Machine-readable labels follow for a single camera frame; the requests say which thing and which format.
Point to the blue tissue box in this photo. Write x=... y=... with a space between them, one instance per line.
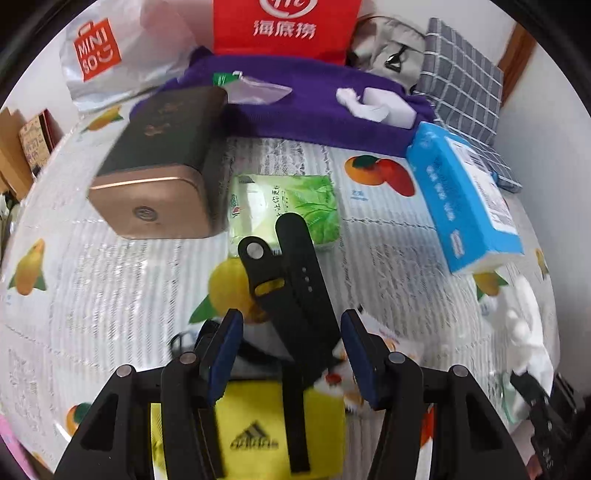
x=461 y=203

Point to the grey checked cloth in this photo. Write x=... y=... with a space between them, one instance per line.
x=461 y=83

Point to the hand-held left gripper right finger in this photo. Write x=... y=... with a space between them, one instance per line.
x=359 y=357

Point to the white sponge block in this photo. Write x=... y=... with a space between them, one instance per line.
x=395 y=110

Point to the clear plastic bag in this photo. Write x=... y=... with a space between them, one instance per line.
x=258 y=90

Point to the white plastic shopping bag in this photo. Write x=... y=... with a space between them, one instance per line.
x=138 y=50

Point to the white cotton glove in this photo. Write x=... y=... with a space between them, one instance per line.
x=524 y=332
x=351 y=99

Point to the red paper bag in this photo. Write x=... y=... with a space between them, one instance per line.
x=231 y=27

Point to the light green cloth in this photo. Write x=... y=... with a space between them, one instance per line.
x=512 y=397

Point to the purple towel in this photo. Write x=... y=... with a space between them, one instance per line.
x=304 y=120

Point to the patterned book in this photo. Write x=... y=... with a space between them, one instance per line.
x=37 y=138

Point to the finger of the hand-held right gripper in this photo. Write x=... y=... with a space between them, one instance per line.
x=526 y=385

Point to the dark box with gold end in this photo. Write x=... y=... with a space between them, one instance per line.
x=157 y=152

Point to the colourful star print blanket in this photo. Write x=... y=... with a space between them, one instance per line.
x=11 y=447

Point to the wooden bedside table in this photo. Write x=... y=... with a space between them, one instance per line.
x=9 y=157

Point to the grey backpack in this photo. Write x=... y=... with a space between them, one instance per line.
x=383 y=41

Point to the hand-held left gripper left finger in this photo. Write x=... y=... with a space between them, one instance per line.
x=226 y=355

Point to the brown wooden door frame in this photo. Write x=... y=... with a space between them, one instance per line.
x=519 y=60

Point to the light green tissue pack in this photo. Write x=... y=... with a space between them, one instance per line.
x=300 y=198

